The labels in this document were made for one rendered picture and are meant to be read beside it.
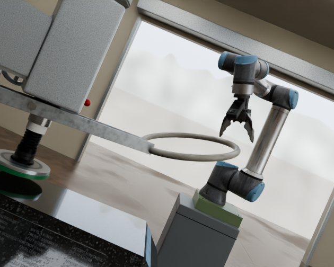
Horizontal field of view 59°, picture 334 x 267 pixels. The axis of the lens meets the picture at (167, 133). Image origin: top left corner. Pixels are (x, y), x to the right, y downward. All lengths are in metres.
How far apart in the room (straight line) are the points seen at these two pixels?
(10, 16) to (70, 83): 0.26
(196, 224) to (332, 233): 5.07
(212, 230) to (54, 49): 1.36
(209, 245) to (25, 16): 1.53
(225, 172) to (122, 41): 4.66
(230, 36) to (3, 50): 5.12
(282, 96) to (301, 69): 4.19
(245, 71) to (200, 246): 1.11
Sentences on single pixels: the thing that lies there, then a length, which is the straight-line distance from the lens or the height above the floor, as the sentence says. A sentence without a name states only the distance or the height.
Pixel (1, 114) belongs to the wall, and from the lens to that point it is 6.83.
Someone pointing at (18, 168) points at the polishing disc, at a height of 0.90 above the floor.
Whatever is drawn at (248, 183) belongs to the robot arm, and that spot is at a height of 1.13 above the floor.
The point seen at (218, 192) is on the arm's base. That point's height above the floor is 1.00.
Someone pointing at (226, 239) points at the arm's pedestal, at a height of 0.76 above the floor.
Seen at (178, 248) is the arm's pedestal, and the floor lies 0.59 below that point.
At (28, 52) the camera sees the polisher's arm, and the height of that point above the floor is 1.27.
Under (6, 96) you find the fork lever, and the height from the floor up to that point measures 1.11.
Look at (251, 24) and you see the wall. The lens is 6.40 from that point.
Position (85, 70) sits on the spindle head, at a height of 1.30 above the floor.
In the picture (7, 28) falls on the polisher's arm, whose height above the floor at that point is 1.31.
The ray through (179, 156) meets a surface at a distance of 1.20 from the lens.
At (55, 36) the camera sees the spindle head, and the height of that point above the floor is 1.35.
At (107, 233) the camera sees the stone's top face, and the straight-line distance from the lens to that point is 1.01.
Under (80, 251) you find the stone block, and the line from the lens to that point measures 0.94.
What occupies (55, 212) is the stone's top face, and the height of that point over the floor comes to 0.84.
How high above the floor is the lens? 1.21
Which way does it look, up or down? level
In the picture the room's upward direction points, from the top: 24 degrees clockwise
